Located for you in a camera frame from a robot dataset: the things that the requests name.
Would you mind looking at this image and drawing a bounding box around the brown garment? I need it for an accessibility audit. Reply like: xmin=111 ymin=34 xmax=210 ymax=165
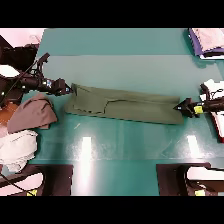
xmin=6 ymin=92 xmax=59 ymax=135

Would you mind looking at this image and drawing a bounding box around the black cable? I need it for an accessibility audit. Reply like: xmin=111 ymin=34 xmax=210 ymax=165
xmin=0 ymin=172 xmax=36 ymax=195

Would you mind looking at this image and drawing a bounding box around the purple garment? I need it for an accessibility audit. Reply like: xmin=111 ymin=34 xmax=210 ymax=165
xmin=187 ymin=28 xmax=224 ymax=58

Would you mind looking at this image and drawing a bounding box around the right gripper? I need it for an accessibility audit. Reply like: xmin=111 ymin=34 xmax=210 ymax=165
xmin=180 ymin=97 xmax=202 ymax=119

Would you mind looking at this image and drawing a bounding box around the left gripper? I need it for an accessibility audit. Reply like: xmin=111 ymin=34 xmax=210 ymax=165
xmin=49 ymin=77 xmax=72 ymax=97

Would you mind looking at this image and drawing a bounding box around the olive green shirt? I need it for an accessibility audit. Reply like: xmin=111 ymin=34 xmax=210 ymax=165
xmin=63 ymin=83 xmax=186 ymax=126

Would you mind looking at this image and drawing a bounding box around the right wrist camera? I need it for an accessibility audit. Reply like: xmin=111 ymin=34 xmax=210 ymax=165
xmin=199 ymin=82 xmax=214 ymax=102

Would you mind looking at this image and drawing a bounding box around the black garment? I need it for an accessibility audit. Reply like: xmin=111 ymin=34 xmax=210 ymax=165
xmin=0 ymin=44 xmax=40 ymax=72

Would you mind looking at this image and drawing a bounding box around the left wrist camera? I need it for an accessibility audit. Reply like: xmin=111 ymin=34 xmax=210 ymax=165
xmin=34 ymin=52 xmax=51 ymax=80

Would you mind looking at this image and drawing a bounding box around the orange-brown garment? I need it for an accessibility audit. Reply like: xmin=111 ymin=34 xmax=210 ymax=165
xmin=0 ymin=101 xmax=20 ymax=128

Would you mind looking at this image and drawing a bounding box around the pale pink garment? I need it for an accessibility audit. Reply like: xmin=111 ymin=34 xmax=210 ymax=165
xmin=191 ymin=28 xmax=224 ymax=53

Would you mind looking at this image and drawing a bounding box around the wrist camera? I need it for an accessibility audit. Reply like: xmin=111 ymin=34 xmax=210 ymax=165
xmin=34 ymin=52 xmax=51 ymax=80
xmin=199 ymin=82 xmax=214 ymax=102

